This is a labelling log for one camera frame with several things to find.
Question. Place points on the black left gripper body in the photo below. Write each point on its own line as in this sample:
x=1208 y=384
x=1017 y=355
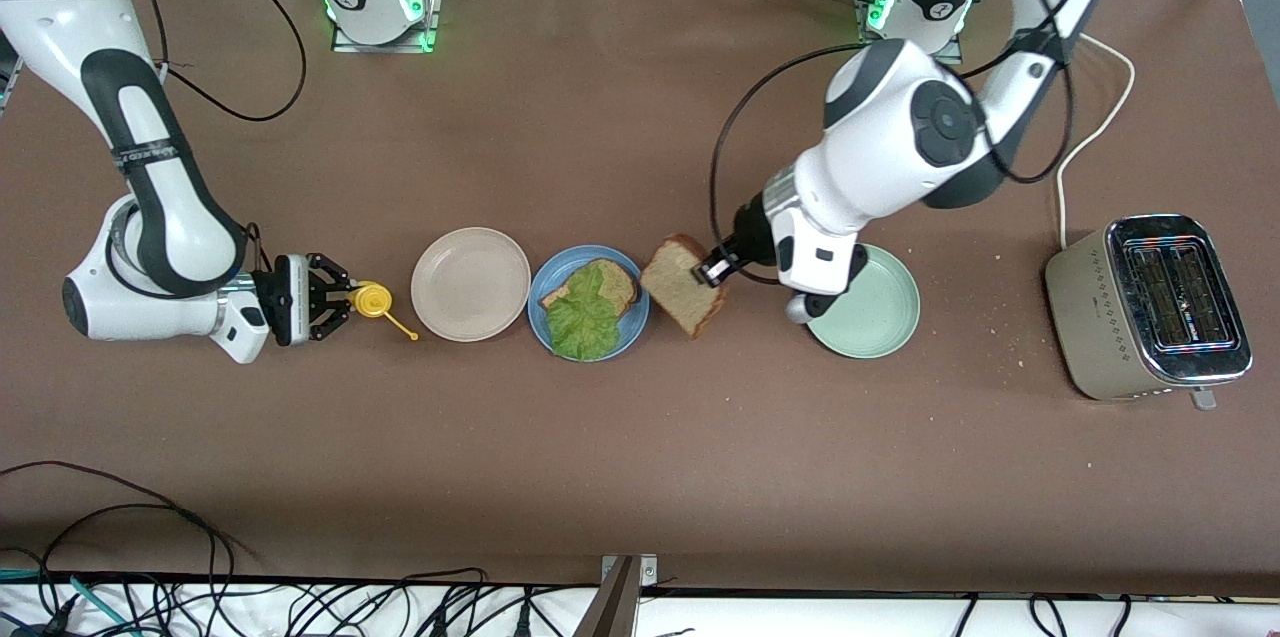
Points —
x=745 y=229

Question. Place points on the brown bread slice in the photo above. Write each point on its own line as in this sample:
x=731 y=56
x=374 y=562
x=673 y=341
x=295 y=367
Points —
x=680 y=292
x=622 y=282

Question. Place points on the yellow mustard squeeze bottle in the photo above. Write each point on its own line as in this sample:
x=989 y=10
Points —
x=372 y=300

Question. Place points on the green lettuce leaf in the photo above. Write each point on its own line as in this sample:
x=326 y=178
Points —
x=585 y=322

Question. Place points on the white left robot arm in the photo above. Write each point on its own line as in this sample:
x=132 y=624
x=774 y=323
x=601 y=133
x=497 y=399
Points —
x=900 y=137

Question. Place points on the blue round plate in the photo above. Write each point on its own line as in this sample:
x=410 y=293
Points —
x=640 y=322

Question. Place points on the beige round plate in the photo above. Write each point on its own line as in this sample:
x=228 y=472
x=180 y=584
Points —
x=470 y=284

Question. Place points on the mint green round plate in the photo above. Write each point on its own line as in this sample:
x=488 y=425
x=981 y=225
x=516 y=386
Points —
x=880 y=317

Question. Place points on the silver beige toaster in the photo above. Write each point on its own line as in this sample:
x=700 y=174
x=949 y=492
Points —
x=1095 y=317

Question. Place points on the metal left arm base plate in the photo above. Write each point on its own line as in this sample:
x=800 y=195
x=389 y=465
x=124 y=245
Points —
x=862 y=17

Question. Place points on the aluminium bracket post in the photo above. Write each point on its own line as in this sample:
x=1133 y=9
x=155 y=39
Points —
x=620 y=607

